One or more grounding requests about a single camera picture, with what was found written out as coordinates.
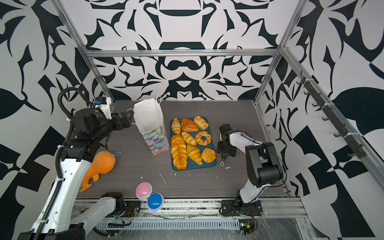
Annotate floral white paper bag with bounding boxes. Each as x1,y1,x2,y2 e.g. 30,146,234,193
131,96,170,156

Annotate small braided bread roll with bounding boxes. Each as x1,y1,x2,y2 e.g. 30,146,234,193
194,116,209,131

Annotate orange triangular pastry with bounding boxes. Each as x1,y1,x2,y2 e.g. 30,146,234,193
182,118,200,132

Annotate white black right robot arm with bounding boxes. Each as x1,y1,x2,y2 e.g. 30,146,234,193
217,124,284,216

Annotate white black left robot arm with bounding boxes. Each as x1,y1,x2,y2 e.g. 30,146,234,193
18,87,134,240

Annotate long braided bread loaf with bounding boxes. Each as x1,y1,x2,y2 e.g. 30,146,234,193
171,135,188,170

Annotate knotted round bun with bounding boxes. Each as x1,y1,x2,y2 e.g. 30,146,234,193
201,148,217,164

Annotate large striped croissant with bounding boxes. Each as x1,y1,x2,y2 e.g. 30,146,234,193
187,144,203,166

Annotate teal rectangular tray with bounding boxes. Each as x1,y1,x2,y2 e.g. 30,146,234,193
171,116,217,171

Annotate small striped croissant middle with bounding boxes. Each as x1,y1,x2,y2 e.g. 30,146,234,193
181,132,198,146

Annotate orange plush toy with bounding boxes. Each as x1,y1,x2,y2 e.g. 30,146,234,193
79,151,116,193

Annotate pink round button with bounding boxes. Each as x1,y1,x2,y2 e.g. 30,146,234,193
135,182,153,201

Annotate green circuit board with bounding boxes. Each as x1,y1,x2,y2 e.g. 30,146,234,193
240,221,256,236

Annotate blue round button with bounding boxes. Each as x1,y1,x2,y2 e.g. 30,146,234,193
147,193,165,212

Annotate black hook rack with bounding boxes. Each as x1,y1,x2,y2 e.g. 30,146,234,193
298,76,367,159

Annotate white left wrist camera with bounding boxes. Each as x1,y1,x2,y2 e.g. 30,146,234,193
94,96,113,120

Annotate ring-shaped bread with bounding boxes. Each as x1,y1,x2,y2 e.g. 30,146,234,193
195,131,212,146

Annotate white slotted cable duct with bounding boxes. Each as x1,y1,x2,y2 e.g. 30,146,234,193
96,219,240,231

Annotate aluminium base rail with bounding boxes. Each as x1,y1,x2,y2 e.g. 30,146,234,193
124,198,308,219

